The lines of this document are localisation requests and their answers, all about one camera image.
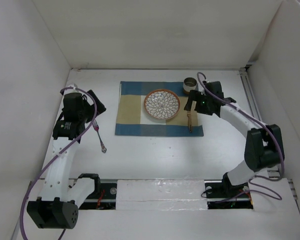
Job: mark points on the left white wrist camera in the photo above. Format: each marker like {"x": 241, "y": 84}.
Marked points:
{"x": 72, "y": 88}

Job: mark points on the aluminium rail right side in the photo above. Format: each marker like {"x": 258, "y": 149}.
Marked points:
{"x": 243, "y": 72}

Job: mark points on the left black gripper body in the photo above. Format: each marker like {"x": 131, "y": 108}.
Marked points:
{"x": 87, "y": 113}

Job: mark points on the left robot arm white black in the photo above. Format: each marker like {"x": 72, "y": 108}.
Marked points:
{"x": 57, "y": 205}

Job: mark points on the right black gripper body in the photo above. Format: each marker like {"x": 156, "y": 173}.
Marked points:
{"x": 202, "y": 104}

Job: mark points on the metal cup with brown base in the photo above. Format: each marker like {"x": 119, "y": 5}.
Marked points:
{"x": 189, "y": 84}

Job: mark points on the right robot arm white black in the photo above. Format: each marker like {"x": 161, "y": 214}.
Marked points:
{"x": 263, "y": 146}

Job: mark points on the orange floral patterned plate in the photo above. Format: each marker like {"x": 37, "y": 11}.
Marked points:
{"x": 162, "y": 104}

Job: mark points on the white foam block front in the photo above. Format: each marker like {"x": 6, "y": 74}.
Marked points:
{"x": 166, "y": 195}

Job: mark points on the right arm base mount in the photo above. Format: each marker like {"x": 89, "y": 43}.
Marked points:
{"x": 220, "y": 198}

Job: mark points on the silver fork with pink neck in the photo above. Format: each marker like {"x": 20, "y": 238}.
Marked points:
{"x": 96, "y": 128}

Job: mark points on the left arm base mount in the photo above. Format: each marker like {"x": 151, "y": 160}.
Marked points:
{"x": 104, "y": 200}

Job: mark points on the blue beige white cloth napkin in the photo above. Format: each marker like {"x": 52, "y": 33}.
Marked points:
{"x": 133, "y": 119}

